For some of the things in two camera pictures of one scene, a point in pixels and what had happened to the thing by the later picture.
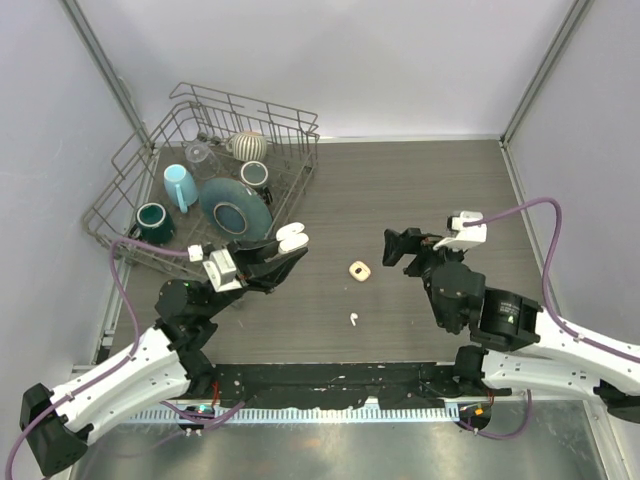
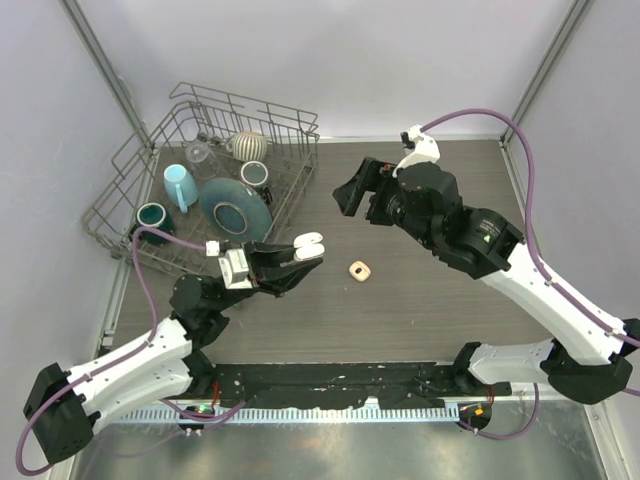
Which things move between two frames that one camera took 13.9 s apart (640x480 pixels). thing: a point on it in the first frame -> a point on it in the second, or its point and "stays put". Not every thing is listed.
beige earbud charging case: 359,271 stays put
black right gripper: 395,244 -> 373,175
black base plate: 341,384 stays put
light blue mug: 180,187 stays put
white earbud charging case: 291,237 -> 307,245
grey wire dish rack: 217,170 stays put
